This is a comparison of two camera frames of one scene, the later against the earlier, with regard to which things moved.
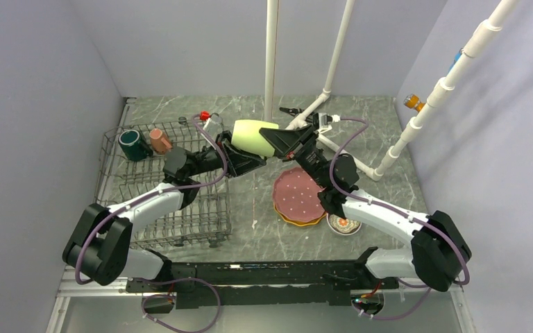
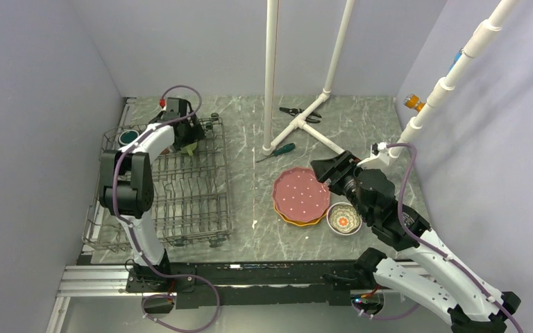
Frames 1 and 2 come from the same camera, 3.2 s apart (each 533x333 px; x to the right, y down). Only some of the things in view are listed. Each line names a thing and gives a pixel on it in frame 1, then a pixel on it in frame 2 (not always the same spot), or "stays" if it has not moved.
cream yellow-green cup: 247,137 to 189,148
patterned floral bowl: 341,225 stays
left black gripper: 237,162 to 196,132
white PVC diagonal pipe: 470,51 stays
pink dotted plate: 295,195 stays
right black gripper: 286,141 to 336,168
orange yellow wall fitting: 412,101 stays
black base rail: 281,283 stays
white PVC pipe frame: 271,23 stays
